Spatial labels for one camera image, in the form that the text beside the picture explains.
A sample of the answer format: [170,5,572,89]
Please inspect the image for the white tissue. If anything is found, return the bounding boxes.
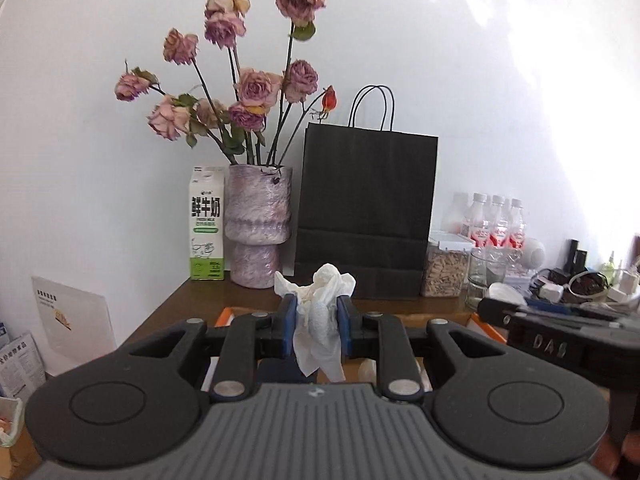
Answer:
[273,263,356,382]

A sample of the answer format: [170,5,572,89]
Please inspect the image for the cardboard box orange rim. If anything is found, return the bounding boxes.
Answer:
[199,305,509,394]

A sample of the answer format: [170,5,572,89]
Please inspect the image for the clear jar with seeds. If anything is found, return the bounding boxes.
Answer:
[421,231,474,298]

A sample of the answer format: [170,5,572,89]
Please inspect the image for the purple textured vase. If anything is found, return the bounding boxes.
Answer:
[224,165,292,289]

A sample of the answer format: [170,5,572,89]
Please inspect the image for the white round speaker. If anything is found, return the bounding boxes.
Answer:
[518,237,546,271]

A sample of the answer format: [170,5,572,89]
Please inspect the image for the black paper bag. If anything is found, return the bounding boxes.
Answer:
[294,84,438,299]

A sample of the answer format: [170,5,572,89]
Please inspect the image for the empty drinking glass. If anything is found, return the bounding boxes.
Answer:
[465,247,506,310]

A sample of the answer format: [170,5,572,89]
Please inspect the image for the white green milk carton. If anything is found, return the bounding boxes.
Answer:
[189,167,226,281]

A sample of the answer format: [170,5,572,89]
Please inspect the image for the pack of water bottles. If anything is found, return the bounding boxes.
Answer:
[440,192,526,254]

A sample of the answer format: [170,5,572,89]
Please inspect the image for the dried rose bouquet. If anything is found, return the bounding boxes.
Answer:
[114,0,337,168]

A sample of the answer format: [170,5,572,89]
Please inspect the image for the blue white booklets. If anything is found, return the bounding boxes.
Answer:
[0,332,46,402]

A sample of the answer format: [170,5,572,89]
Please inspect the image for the white charger with cables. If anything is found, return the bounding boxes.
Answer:
[528,269,639,304]

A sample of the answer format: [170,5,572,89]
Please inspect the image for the white board leaning on wall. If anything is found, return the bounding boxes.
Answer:
[32,276,117,376]

